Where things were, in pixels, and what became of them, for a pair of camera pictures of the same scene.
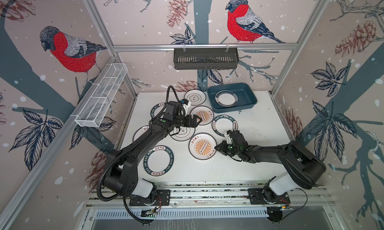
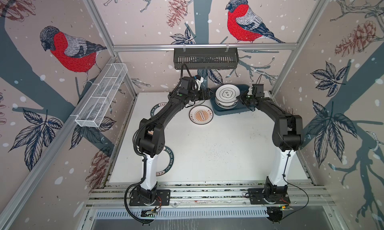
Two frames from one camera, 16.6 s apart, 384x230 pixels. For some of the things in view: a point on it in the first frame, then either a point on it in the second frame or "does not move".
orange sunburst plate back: [205, 113] does not move
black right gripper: [222, 148] to [242, 99]
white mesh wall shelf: [91, 113] does not move
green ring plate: [158, 160] does not move
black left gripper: [194, 123] to [201, 96]
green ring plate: [221, 124] to [226, 105]
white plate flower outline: [182, 133] to [227, 93]
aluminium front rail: [219, 193] does not move
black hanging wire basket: [205, 58] does not move
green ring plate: [157, 109] does not move
